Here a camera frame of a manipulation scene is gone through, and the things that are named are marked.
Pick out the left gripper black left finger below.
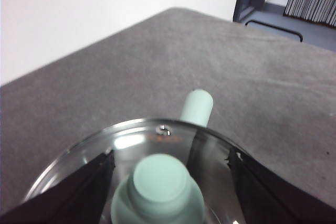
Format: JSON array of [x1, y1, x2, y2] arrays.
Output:
[[0, 150, 117, 224]]

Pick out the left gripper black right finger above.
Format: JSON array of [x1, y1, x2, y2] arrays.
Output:
[[225, 148, 336, 224]]

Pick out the glass pot lid green knob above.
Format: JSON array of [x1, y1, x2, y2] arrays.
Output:
[[22, 118, 263, 224]]

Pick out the mint green steamer pot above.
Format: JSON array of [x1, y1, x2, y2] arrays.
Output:
[[180, 89, 214, 127]]

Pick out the black tube frame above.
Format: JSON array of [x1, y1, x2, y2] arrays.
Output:
[[245, 19, 304, 43]]

